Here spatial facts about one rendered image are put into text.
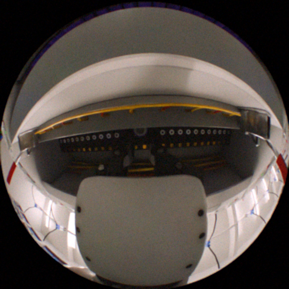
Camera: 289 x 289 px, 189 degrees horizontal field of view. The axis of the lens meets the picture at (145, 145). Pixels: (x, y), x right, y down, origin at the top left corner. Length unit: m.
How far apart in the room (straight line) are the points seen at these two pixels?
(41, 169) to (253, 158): 0.61
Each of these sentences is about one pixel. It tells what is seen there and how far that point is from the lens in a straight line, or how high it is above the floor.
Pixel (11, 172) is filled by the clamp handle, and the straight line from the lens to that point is 0.16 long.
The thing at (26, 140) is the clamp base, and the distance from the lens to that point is 0.16.
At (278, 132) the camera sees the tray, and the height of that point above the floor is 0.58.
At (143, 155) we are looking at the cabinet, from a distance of 0.32.
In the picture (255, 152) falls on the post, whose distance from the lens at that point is 0.31.
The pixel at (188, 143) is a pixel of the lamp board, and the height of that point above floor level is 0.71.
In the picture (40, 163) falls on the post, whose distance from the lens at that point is 0.35.
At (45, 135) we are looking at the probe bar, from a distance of 0.16.
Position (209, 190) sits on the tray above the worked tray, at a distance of 0.25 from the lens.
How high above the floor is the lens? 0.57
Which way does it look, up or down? 40 degrees up
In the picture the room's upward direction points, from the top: 175 degrees clockwise
